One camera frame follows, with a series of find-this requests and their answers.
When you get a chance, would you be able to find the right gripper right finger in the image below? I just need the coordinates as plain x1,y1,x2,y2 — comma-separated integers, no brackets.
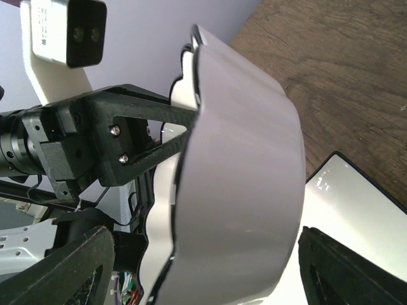
298,226,406,304

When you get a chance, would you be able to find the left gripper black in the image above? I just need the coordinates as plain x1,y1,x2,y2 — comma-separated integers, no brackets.
1,106,189,200

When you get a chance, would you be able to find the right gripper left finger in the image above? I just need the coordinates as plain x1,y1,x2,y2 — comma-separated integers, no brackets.
1,226,114,304

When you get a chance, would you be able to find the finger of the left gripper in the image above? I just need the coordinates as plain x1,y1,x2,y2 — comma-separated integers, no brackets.
84,85,198,127

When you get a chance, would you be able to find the cream rectangular plate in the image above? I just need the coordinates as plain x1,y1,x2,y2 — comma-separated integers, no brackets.
255,152,406,304

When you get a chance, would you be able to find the white scalloped bowl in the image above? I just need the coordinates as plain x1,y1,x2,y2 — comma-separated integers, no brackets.
139,25,306,304

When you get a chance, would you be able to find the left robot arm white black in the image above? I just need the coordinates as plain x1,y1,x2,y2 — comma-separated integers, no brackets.
1,85,198,288

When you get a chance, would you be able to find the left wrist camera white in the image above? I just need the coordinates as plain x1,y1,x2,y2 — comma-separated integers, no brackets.
20,0,107,105

